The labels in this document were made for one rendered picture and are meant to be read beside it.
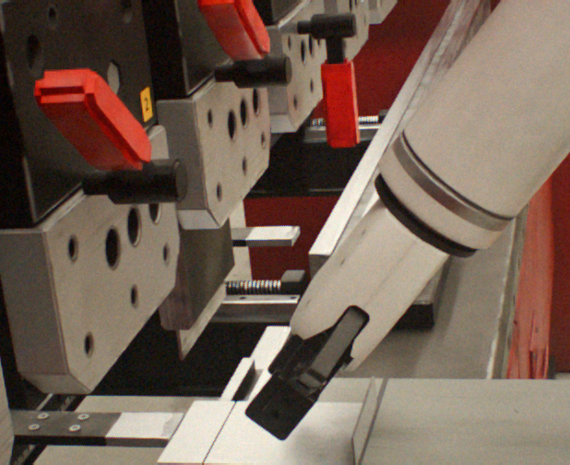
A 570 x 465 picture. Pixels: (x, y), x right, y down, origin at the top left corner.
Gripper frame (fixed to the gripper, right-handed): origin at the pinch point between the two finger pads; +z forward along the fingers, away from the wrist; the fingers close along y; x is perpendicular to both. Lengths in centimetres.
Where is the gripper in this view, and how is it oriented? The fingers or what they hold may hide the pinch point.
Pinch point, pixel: (289, 385)
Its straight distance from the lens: 83.4
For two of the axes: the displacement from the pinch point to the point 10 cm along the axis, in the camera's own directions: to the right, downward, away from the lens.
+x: 8.1, 5.9, 0.2
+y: -2.2, 3.3, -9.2
